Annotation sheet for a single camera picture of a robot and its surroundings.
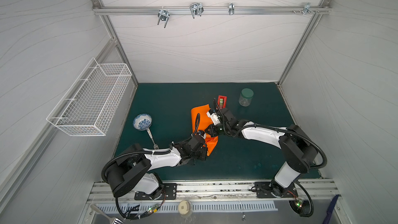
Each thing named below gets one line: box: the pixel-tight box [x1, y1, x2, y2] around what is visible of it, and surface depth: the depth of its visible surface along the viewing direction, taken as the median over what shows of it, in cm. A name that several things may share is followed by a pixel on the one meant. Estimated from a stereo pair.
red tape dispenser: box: [217, 95, 227, 110], surface depth 103 cm
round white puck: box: [178, 200, 191, 216], surface depth 62 cm
